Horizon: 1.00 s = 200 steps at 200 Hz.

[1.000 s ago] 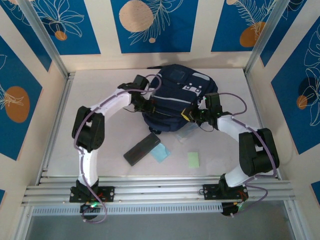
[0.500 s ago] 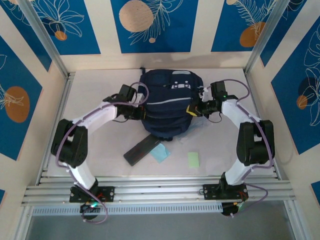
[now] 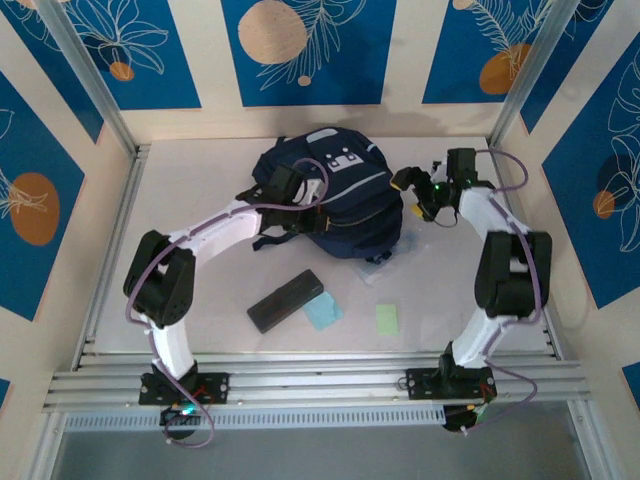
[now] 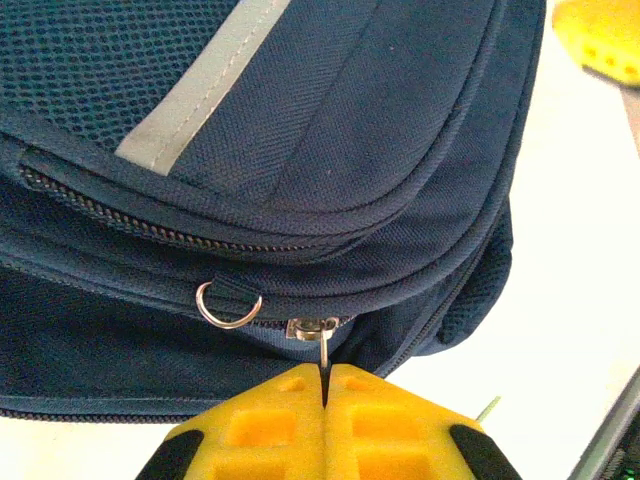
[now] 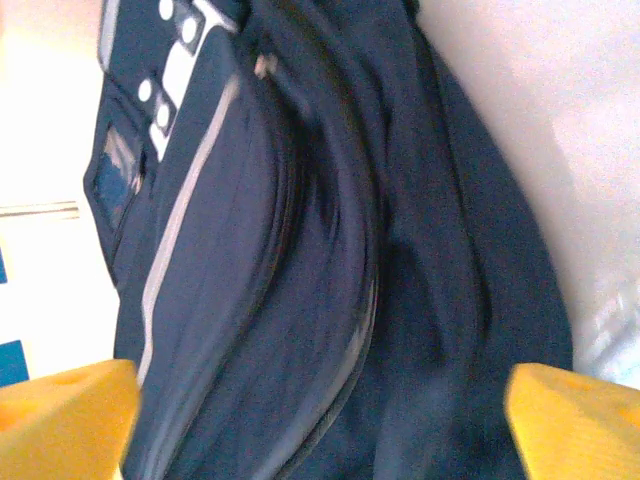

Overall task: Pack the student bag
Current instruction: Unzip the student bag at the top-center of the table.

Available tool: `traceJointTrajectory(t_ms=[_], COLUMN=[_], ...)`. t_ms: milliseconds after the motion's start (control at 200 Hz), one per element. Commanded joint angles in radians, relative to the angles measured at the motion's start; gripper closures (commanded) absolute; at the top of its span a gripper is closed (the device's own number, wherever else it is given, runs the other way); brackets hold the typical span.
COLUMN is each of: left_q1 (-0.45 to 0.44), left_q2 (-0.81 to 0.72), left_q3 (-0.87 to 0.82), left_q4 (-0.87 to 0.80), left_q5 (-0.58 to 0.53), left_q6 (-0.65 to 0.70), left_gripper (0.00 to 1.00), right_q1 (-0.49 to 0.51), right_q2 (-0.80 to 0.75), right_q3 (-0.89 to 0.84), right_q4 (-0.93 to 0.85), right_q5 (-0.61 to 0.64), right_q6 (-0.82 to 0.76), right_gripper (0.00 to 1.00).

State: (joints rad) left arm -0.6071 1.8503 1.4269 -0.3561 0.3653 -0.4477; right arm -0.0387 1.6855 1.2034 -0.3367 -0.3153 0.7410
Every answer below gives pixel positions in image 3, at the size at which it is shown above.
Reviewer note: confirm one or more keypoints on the navy blue student backpack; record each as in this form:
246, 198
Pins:
360, 215

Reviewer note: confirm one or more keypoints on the clear plastic bag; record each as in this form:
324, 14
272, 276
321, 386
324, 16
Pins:
380, 272

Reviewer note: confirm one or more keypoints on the black pencil case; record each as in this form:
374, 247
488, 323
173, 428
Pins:
285, 299

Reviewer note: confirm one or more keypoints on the light blue notepad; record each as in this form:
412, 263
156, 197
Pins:
325, 310

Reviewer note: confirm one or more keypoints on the green sticky notepad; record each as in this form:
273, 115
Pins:
387, 319

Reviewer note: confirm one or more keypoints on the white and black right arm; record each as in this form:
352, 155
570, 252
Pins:
480, 210

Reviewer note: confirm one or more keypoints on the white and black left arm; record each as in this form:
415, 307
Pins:
220, 227

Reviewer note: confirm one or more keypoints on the black base controller board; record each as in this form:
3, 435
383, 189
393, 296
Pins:
465, 420
175, 417

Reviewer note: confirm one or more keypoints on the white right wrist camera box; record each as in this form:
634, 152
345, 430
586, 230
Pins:
439, 167

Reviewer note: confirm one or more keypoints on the blue floral wall panel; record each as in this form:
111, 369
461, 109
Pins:
165, 75
350, 50
50, 60
4, 395
632, 380
600, 30
30, 150
575, 225
450, 50

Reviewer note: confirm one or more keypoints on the aluminium frame post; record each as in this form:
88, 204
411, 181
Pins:
95, 85
540, 75

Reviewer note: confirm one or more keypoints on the aluminium mounting rail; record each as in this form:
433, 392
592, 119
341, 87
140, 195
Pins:
320, 380

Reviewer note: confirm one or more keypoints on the aluminium table side rail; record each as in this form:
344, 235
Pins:
555, 340
120, 240

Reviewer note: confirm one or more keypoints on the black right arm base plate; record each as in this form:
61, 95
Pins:
420, 382

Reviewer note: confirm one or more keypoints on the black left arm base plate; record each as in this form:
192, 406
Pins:
215, 387

